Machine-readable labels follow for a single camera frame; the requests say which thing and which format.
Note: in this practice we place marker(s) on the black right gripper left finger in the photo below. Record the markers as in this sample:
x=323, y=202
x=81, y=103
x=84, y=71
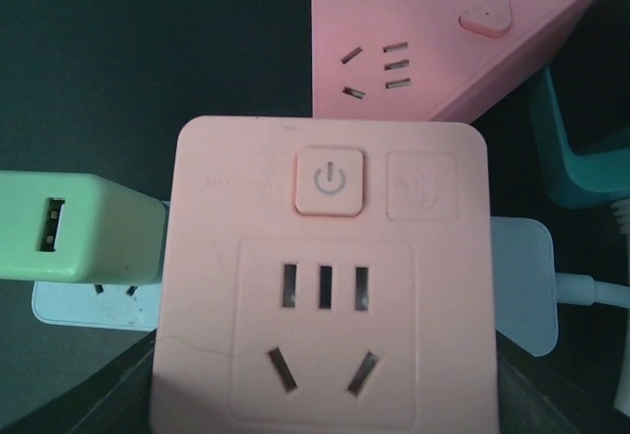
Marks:
x=115, y=399

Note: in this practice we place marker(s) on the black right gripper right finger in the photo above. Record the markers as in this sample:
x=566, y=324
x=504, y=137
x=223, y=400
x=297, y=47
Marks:
x=535, y=399

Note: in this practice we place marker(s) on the light blue power strip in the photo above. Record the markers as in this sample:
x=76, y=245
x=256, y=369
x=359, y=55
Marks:
x=524, y=293

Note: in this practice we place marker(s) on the green USB charger plug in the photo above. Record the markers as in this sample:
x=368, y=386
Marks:
x=78, y=228

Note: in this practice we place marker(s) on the pink square socket adapter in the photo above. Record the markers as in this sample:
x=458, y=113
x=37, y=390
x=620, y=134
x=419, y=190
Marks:
x=327, y=276

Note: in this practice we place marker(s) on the teal power strip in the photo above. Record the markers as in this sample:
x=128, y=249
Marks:
x=572, y=180

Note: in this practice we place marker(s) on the pink triangular power strip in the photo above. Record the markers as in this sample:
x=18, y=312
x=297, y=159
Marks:
x=430, y=60

